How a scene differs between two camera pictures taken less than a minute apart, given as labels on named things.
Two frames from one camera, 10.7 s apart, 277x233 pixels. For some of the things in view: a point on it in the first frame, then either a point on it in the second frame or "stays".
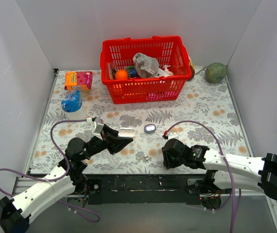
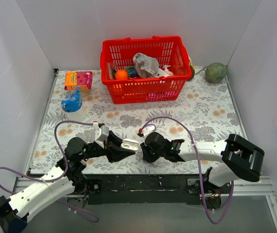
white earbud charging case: [126, 132] to [129, 144]
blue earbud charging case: [150, 128] stays
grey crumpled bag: [145, 66] stays
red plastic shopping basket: [148, 70] stays
